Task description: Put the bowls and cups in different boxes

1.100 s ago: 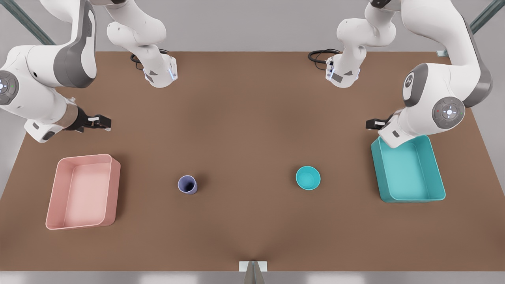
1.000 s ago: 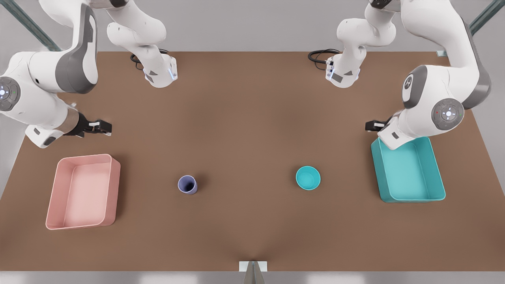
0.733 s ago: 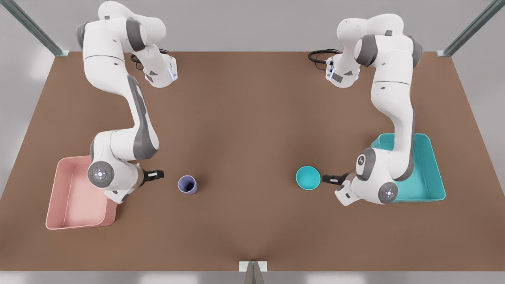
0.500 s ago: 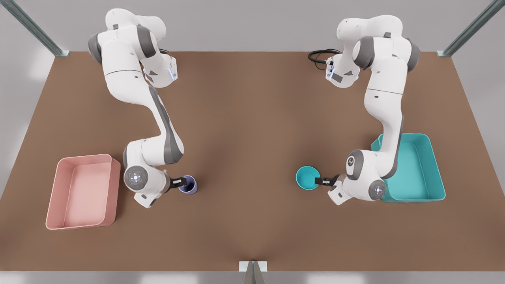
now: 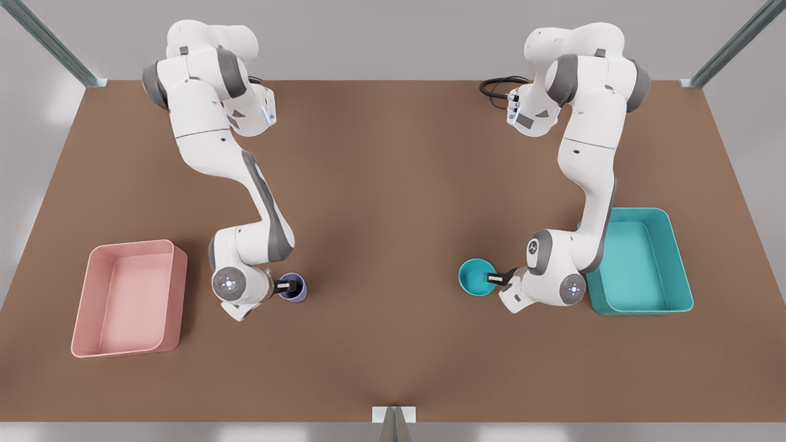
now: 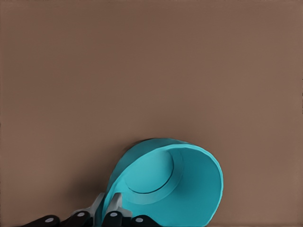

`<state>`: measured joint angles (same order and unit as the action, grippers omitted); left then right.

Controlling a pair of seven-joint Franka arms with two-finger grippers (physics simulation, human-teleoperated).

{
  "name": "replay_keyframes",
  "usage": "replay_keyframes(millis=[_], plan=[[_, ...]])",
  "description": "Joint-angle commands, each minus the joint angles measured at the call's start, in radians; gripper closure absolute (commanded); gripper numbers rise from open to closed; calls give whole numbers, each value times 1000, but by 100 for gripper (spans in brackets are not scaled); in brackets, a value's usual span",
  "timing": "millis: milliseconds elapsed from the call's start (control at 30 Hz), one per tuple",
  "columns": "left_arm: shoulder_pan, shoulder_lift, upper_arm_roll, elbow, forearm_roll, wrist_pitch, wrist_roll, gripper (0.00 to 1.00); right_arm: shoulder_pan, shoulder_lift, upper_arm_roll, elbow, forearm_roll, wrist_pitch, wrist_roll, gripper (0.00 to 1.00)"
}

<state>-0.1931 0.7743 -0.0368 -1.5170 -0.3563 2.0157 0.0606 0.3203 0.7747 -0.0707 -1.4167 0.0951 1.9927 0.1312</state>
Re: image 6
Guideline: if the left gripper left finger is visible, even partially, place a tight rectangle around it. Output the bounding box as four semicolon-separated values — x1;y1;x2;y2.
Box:
61;192;106;227

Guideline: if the teal bowl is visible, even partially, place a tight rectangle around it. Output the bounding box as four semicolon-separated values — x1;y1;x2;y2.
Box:
101;138;224;227

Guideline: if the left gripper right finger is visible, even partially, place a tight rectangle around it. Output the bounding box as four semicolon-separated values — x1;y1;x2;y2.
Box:
102;192;132;227

